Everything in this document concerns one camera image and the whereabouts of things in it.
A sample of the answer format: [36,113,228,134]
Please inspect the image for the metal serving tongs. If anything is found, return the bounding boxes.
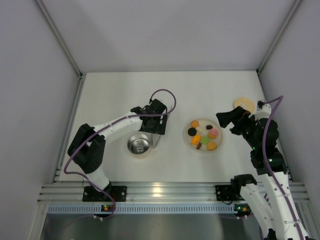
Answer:
[151,133,162,149]

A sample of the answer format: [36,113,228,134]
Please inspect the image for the orange fish-shaped cookie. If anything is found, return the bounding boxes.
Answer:
[191,134,202,145]

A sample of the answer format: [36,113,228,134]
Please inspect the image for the brown chocolate piece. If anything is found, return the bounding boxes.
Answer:
[196,142,202,150]

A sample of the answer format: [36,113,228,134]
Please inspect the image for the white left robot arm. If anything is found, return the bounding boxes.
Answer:
[63,99,171,197]

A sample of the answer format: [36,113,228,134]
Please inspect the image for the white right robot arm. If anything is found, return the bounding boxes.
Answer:
[216,103,310,240]

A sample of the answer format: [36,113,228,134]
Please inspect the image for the beige lunch box lid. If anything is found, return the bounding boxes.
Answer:
[233,97,256,114]

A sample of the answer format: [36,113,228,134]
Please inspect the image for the steel-lined beige lunch box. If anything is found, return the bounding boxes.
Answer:
[127,133,152,159]

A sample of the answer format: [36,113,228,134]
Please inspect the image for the pink round cookie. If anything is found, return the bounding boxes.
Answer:
[208,128,219,139]

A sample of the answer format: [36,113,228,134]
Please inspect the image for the beige round plate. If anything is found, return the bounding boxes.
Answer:
[183,118,224,154]

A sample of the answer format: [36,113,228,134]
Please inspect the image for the green round cookie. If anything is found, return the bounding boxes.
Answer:
[200,136,210,145]

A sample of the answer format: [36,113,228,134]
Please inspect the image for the yellow round biscuit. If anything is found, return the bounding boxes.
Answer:
[206,141,217,151]

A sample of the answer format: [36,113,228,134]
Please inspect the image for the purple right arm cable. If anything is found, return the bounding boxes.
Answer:
[259,95,305,240]

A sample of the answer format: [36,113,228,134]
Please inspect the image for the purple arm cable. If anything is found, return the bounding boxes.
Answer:
[64,88,177,221]
[259,95,305,240]

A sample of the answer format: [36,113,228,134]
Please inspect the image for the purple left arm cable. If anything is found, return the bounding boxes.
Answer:
[64,88,177,221]

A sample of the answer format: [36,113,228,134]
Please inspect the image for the right aluminium frame post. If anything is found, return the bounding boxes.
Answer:
[256,0,305,76]

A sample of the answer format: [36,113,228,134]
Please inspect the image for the aluminium frame post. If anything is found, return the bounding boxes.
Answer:
[256,0,305,76]
[32,0,83,79]

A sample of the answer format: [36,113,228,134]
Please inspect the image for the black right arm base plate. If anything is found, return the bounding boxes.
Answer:
[215,184,243,203]

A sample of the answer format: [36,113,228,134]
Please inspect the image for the aluminium front rail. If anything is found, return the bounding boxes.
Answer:
[36,181,311,205]

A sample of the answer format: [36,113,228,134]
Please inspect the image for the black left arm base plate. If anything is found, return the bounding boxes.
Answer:
[82,185,128,202]

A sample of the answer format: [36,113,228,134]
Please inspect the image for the slotted grey cable duct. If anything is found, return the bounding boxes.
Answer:
[47,203,237,215]

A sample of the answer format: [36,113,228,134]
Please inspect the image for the left aluminium frame post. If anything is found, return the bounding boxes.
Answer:
[32,0,83,79]

